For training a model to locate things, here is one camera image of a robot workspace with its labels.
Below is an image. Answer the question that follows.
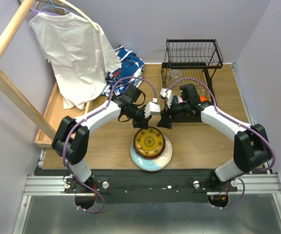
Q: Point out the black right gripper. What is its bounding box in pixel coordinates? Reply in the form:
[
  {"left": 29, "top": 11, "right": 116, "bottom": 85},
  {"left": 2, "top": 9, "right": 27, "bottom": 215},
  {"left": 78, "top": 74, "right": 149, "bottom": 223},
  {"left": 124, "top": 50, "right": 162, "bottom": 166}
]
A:
[{"left": 157, "top": 96, "right": 190, "bottom": 129}]

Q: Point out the yellow patterned dark-rimmed plate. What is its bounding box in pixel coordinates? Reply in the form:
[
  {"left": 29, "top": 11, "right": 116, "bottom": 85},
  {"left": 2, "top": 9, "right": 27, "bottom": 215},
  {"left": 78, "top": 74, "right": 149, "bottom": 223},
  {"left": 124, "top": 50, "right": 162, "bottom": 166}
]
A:
[{"left": 132, "top": 127, "right": 166, "bottom": 160}]

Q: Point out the orange-red bowl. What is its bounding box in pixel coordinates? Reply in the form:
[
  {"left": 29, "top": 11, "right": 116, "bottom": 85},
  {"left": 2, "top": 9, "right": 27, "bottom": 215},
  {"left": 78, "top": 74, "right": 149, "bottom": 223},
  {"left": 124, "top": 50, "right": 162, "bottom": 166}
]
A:
[{"left": 199, "top": 96, "right": 207, "bottom": 102}]

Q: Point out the clear faceted drinking glass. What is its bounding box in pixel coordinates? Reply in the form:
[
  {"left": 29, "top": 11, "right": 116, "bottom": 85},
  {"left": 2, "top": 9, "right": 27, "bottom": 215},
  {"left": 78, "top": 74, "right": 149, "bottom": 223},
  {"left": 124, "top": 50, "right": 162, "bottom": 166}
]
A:
[{"left": 169, "top": 69, "right": 182, "bottom": 79}]

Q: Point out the red patterned bowl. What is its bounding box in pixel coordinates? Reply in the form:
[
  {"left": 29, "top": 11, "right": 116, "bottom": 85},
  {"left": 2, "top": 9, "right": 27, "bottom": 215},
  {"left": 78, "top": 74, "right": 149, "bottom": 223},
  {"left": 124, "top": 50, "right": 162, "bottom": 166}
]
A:
[{"left": 172, "top": 95, "right": 185, "bottom": 104}]

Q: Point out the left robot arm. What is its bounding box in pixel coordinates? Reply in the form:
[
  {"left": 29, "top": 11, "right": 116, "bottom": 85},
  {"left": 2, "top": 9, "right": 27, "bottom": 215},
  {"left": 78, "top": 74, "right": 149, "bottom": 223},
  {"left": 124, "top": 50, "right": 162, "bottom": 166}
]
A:
[{"left": 51, "top": 85, "right": 151, "bottom": 193}]

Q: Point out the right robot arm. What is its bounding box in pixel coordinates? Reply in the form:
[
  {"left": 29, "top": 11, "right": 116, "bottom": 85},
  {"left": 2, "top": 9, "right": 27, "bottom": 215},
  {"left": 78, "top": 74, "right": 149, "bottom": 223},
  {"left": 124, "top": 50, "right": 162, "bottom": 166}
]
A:
[{"left": 157, "top": 84, "right": 273, "bottom": 191}]

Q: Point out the white and blue plate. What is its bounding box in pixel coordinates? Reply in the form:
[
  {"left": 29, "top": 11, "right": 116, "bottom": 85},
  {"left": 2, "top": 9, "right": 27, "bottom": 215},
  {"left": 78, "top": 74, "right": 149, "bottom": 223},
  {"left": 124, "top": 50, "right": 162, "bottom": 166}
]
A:
[{"left": 130, "top": 137, "right": 173, "bottom": 172}]

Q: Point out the blue patterned cloth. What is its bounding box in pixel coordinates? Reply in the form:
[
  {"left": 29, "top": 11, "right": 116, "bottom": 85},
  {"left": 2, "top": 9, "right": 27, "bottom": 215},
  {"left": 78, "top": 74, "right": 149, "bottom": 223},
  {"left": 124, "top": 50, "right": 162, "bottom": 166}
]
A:
[{"left": 101, "top": 46, "right": 145, "bottom": 97}]

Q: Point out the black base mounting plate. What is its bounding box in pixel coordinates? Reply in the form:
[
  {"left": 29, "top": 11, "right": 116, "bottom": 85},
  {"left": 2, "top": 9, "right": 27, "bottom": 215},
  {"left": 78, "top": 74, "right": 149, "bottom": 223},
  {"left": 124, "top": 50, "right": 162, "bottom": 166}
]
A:
[{"left": 64, "top": 168, "right": 238, "bottom": 204}]

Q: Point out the white t-shirt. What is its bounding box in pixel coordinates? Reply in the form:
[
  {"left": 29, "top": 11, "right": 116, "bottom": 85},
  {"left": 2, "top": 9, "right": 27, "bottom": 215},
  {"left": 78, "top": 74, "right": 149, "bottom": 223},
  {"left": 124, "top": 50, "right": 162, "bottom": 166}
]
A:
[{"left": 29, "top": 12, "right": 121, "bottom": 110}]

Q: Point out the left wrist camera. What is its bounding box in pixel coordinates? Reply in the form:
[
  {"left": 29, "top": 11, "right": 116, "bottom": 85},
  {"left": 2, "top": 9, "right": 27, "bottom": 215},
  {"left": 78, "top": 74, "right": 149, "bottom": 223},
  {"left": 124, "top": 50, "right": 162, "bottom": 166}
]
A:
[{"left": 144, "top": 97, "right": 161, "bottom": 118}]

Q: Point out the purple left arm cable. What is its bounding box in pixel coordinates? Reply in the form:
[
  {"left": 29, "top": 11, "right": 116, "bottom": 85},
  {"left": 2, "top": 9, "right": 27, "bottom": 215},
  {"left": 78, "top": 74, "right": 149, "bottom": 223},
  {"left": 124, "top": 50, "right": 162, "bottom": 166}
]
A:
[{"left": 63, "top": 77, "right": 158, "bottom": 171}]

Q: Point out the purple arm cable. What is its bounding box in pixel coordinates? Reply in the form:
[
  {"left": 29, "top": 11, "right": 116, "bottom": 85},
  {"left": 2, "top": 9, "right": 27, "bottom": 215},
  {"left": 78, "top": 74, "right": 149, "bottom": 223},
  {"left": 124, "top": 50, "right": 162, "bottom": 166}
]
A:
[
  {"left": 163, "top": 78, "right": 276, "bottom": 175},
  {"left": 63, "top": 77, "right": 158, "bottom": 171}
]

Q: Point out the wooden clothes rack frame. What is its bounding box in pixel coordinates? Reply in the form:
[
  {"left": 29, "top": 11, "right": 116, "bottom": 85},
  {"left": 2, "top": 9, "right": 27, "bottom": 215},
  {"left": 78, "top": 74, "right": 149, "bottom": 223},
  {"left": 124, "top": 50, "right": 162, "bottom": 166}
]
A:
[{"left": 0, "top": 0, "right": 65, "bottom": 143}]

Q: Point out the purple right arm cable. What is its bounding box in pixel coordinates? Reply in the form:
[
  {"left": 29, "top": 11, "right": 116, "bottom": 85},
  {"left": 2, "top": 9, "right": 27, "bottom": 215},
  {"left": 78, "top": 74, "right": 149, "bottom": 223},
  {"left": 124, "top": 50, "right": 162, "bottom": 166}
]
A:
[{"left": 163, "top": 78, "right": 276, "bottom": 175}]

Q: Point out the aluminium rail frame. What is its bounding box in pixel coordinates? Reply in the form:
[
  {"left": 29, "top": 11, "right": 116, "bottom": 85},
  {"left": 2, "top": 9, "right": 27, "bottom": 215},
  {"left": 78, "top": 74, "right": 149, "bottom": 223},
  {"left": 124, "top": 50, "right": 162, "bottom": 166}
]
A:
[{"left": 13, "top": 168, "right": 281, "bottom": 234}]

